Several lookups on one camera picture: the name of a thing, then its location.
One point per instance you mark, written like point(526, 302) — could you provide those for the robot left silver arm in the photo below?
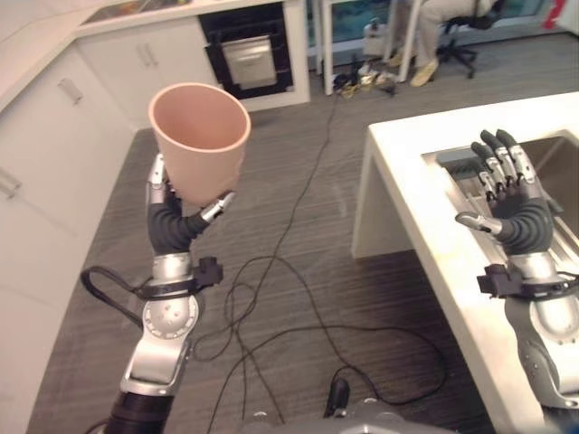
point(158, 334)

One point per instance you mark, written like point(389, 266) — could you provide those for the black built-in oven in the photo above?
point(246, 47)

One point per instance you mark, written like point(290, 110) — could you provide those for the white box device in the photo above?
point(374, 38)

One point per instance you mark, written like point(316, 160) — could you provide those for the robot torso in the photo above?
point(316, 418)

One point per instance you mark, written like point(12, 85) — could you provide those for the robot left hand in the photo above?
point(169, 228)

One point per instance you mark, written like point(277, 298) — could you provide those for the black office chair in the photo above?
point(466, 40)

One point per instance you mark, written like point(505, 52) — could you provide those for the stainless steel sink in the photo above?
point(520, 199)

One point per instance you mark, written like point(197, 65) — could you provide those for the robot right silver arm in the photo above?
point(538, 325)

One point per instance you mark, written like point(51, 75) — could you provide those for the pink plastic cup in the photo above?
point(199, 142)

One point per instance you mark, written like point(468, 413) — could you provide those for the person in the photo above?
point(423, 36)

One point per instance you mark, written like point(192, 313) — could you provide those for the white base cabinets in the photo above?
point(63, 149)

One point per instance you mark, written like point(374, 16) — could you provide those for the white table frame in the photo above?
point(366, 40)

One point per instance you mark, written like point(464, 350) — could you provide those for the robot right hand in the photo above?
point(520, 217)

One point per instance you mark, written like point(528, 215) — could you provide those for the white kitchen island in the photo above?
point(452, 253)

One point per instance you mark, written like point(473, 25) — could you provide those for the clutter on floor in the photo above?
point(364, 79)

